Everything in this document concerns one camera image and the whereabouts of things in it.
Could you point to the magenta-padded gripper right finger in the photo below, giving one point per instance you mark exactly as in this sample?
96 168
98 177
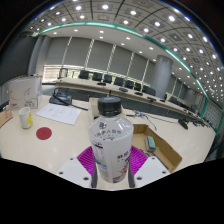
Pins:
151 171

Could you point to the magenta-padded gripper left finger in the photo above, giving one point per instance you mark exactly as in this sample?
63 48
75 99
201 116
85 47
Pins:
71 171

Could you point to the clear plastic water bottle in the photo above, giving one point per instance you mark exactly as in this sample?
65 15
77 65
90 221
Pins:
110 150

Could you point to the red-edged cardboard box lid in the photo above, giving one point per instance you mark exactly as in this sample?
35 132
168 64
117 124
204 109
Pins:
166 150

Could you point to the green whiteboard eraser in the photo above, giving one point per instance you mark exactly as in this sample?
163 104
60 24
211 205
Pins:
150 143

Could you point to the flat round red coaster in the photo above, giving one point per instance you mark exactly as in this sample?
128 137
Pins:
44 133

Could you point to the white printed paper sheet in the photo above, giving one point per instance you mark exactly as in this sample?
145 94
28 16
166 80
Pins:
60 114

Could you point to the small white open box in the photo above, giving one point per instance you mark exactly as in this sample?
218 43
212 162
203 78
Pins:
93 106

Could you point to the white ceramic cup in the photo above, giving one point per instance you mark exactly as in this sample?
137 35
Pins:
24 118

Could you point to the black flat bag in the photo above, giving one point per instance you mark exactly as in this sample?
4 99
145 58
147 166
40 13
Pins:
60 99

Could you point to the long curved conference desk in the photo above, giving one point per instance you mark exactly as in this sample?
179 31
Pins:
86 85

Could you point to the white copy paper carton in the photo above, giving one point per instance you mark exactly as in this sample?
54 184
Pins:
25 93

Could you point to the row of black office chairs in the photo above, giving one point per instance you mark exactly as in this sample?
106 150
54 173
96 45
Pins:
118 81

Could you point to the round ceiling lights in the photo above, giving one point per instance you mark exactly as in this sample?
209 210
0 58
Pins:
105 6

